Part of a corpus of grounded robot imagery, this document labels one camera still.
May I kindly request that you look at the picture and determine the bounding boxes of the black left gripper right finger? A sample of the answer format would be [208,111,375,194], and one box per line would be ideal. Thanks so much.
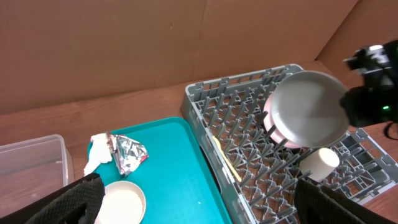
[294,177,395,224]

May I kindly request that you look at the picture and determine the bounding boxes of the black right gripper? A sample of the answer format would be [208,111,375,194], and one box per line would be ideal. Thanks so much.
[340,40,397,128]

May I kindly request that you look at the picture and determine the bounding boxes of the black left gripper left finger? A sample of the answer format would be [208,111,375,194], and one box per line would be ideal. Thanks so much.
[1,173,105,224]

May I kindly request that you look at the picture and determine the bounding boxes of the white paper cup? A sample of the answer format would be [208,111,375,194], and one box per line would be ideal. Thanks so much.
[299,147,340,182]

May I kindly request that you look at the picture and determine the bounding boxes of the grey bowl of rice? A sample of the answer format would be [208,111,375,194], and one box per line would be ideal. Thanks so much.
[94,180,146,224]

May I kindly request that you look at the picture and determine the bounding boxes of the white napkin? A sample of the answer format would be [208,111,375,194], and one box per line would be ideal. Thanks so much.
[83,133,113,175]

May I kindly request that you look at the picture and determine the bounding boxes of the foil wrapper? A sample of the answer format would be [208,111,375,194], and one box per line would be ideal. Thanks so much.
[106,133,149,177]

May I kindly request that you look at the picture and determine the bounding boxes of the small grey plate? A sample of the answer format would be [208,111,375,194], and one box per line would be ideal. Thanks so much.
[271,71,349,147]

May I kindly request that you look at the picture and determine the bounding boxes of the yellow plastic spoon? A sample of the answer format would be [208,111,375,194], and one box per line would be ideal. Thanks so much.
[212,136,242,182]

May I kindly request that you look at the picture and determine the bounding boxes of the large pinkish white plate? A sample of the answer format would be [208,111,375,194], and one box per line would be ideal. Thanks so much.
[263,93,301,149]

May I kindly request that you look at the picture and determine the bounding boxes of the grey plastic dishwasher rack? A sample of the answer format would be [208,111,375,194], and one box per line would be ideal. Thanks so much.
[181,64,397,223]

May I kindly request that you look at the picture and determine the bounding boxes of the clear plastic bin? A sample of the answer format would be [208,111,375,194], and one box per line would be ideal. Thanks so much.
[1,134,75,217]

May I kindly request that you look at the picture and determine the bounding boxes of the teal serving tray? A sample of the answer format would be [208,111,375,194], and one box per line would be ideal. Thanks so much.
[94,117,231,223]

